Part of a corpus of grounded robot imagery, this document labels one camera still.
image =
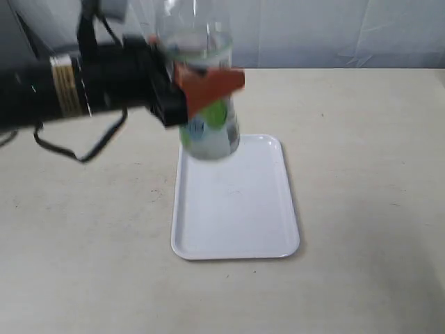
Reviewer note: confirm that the clear plastic water bottle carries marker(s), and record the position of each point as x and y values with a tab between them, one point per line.
196	36

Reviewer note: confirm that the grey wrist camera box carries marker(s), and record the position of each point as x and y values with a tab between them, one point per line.
113	9

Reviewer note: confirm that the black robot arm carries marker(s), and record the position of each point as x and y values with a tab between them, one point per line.
46	91

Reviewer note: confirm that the white plastic tray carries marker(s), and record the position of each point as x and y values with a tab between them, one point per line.
240	207

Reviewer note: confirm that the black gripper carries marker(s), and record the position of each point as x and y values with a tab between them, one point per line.
135	74

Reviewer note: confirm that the white fabric curtain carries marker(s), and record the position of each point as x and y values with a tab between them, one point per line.
268	33

